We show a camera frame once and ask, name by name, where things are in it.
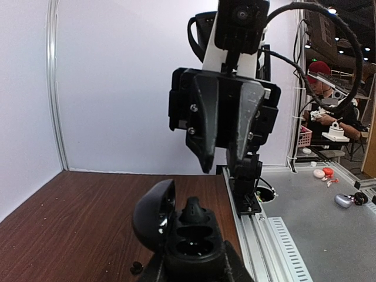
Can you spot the right aluminium frame post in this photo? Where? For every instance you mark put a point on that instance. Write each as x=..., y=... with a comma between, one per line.
x=299, y=90

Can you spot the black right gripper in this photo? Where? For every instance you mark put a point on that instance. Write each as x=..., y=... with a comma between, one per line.
x=243, y=121

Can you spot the pink plastic basket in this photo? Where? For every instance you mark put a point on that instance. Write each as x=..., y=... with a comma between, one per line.
x=305, y=135

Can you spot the red white earbud case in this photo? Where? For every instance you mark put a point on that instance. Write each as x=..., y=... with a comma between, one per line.
x=326, y=175

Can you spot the black oval charging case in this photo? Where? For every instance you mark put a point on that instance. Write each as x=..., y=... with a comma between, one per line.
x=192, y=252

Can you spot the aluminium frame post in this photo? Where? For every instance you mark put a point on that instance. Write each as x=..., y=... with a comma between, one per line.
x=299, y=90
x=51, y=79

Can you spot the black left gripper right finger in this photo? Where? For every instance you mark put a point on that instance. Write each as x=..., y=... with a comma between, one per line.
x=234, y=270

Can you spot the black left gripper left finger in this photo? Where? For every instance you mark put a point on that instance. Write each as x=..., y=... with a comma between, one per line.
x=154, y=271

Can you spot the black earbud small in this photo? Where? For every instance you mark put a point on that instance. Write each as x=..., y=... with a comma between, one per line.
x=193, y=213

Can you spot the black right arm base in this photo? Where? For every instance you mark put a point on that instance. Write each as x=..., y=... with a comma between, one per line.
x=241, y=179

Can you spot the left aluminium frame post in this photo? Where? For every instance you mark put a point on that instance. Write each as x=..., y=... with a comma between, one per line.
x=51, y=79

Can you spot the silver earbud case outside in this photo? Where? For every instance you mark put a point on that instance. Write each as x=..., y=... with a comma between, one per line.
x=344, y=201

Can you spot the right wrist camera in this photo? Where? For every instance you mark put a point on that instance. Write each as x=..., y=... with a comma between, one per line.
x=236, y=35

